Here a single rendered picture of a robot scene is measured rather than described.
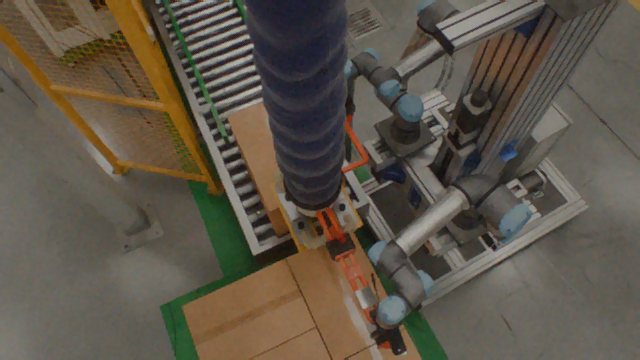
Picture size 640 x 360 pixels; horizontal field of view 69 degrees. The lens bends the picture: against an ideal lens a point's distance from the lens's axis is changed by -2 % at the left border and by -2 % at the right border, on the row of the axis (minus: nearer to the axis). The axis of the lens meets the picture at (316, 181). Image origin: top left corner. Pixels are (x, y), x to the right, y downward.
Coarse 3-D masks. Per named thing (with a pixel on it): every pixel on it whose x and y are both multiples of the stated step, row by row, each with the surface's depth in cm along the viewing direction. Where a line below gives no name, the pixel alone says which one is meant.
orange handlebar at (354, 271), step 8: (344, 128) 206; (352, 136) 202; (360, 144) 200; (360, 152) 198; (360, 160) 196; (344, 168) 195; (352, 168) 196; (328, 208) 188; (320, 216) 186; (328, 216) 187; (336, 224) 185; (328, 232) 183; (352, 256) 179; (344, 264) 178; (352, 264) 178; (344, 272) 176; (352, 272) 176; (360, 272) 176; (352, 280) 175; (360, 280) 176; (352, 288) 174; (376, 304) 171; (368, 312) 170; (368, 320) 169
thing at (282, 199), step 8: (272, 184) 207; (280, 192) 204; (280, 200) 203; (288, 200) 201; (280, 208) 202; (288, 216) 199; (288, 224) 198; (296, 224) 198; (304, 224) 197; (312, 224) 198; (296, 232) 196; (312, 232) 196; (296, 240) 195; (304, 248) 193
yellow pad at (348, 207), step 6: (342, 186) 205; (342, 192) 204; (348, 198) 202; (336, 204) 201; (342, 204) 198; (348, 204) 201; (336, 210) 200; (342, 210) 198; (348, 210) 199; (354, 210) 200; (336, 216) 199; (342, 216) 198; (342, 222) 197; (360, 222) 197
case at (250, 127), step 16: (240, 112) 249; (256, 112) 249; (240, 128) 245; (256, 128) 244; (240, 144) 241; (256, 144) 240; (272, 144) 240; (256, 160) 236; (272, 160) 236; (256, 176) 232; (272, 176) 232; (272, 192) 228; (272, 208) 225
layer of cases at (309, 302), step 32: (320, 256) 255; (224, 288) 250; (256, 288) 249; (288, 288) 248; (320, 288) 248; (192, 320) 243; (224, 320) 242; (256, 320) 242; (288, 320) 241; (320, 320) 241; (352, 320) 240; (224, 352) 236; (256, 352) 235; (288, 352) 234; (320, 352) 234; (352, 352) 233; (384, 352) 232; (416, 352) 232
